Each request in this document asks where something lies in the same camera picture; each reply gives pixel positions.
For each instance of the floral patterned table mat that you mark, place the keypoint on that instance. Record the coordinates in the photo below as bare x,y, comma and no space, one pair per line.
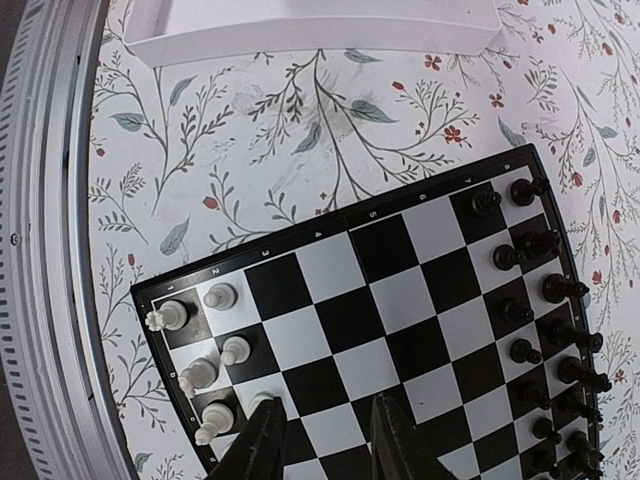
190,159

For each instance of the aluminium front rail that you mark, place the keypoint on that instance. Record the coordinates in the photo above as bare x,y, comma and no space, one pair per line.
51,346

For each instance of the black white chessboard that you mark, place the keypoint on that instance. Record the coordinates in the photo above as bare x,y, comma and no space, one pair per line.
398,295

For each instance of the white chess knight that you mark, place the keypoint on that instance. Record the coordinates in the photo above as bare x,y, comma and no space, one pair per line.
199,374

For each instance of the black chess pawn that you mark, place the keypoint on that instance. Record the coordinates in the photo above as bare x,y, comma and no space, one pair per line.
514,311
533,395
544,462
543,429
484,203
505,257
521,351

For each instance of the black chess rook corner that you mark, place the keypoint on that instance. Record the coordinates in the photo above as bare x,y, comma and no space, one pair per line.
584,465

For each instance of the white plastic tray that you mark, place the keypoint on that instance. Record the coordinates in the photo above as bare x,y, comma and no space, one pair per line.
162,33

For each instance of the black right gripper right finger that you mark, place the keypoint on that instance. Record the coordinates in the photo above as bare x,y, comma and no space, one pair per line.
397,451

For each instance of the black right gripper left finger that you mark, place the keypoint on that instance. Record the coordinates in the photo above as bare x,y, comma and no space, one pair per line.
258,452

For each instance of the black chess king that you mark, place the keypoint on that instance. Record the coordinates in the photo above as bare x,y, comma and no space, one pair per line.
562,333

